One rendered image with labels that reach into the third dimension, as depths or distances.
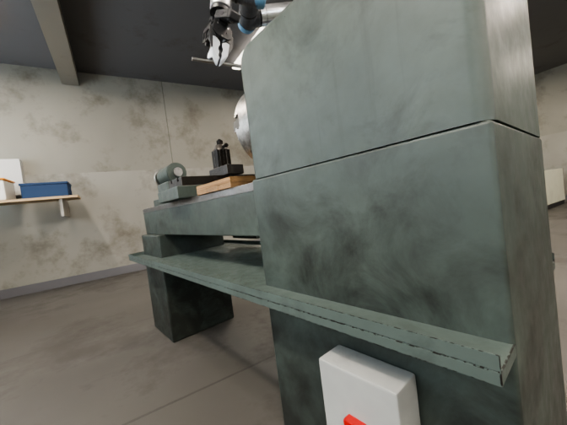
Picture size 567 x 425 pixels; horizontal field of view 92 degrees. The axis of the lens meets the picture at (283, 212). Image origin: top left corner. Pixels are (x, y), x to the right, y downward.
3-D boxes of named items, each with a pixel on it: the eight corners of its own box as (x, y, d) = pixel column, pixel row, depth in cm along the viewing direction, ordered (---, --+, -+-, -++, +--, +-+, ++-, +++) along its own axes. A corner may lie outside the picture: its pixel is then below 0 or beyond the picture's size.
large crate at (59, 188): (72, 197, 380) (71, 184, 380) (69, 195, 351) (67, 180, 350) (28, 201, 356) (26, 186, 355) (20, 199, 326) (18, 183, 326)
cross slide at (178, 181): (256, 181, 159) (255, 174, 158) (181, 185, 131) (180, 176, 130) (239, 185, 172) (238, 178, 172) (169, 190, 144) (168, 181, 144)
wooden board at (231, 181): (300, 182, 124) (299, 174, 124) (230, 187, 101) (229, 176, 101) (261, 190, 147) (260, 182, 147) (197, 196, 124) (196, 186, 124)
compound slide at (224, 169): (244, 173, 149) (242, 164, 149) (227, 173, 142) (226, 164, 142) (225, 178, 164) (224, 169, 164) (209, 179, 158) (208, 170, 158)
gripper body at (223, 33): (220, 55, 102) (223, 25, 103) (232, 43, 95) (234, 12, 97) (201, 45, 97) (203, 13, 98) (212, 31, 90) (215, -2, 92)
